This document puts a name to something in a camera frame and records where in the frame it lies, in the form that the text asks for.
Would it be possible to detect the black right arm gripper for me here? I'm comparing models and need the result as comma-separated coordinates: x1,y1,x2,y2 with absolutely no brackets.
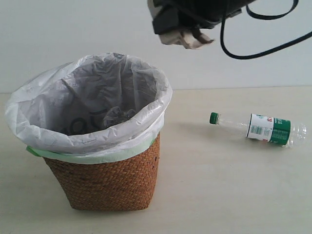
151,0,253,35

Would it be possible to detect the brown cardboard pulp tray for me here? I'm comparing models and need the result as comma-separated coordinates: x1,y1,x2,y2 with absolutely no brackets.
159,29,214,50

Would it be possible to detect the clear bottle with black cap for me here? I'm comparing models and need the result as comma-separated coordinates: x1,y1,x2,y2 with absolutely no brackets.
101,106,136,129

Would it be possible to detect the clear bottle with green label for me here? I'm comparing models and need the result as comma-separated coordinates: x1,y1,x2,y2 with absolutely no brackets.
209,112,308,147

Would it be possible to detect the white and green bin liner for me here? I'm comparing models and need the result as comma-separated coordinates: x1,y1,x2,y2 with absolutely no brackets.
5,53,173,164

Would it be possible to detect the brown woven wicker basket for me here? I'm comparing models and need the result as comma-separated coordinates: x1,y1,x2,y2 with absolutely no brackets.
44,136,160,211

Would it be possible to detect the black cable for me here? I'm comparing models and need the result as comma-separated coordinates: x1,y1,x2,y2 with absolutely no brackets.
219,0,312,60

